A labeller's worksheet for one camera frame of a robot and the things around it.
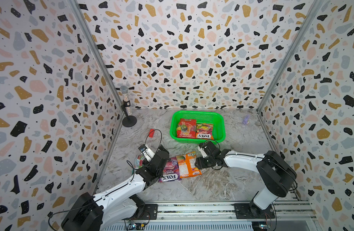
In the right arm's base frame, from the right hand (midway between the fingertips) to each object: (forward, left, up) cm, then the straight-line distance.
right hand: (197, 164), depth 90 cm
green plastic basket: (+34, -15, +6) cm, 37 cm away
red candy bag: (+25, +8, +4) cm, 27 cm away
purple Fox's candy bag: (-6, +16, +1) cm, 17 cm away
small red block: (+24, +34, -2) cm, 42 cm away
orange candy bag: (0, +7, 0) cm, 7 cm away
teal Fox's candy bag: (-2, +37, +3) cm, 37 cm away
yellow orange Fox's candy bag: (+25, -6, +2) cm, 25 cm away
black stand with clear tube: (+34, +52, +2) cm, 63 cm away
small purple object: (+36, -37, +2) cm, 52 cm away
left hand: (+3, +23, +12) cm, 26 cm away
